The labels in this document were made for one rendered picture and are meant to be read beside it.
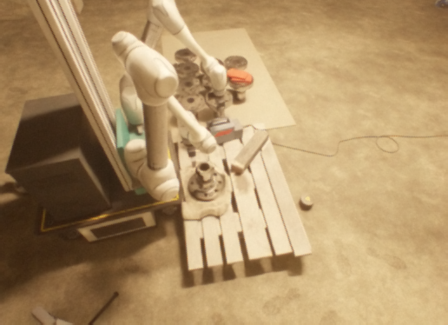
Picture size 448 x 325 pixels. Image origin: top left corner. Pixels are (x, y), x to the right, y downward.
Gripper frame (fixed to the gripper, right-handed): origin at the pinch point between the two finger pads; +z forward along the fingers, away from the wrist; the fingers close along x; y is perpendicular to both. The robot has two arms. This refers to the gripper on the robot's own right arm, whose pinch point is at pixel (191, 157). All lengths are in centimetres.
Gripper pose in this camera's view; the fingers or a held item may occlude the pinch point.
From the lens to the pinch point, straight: 180.3
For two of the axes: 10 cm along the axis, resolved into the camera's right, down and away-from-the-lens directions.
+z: 0.0, 6.4, 7.7
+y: -9.6, 2.1, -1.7
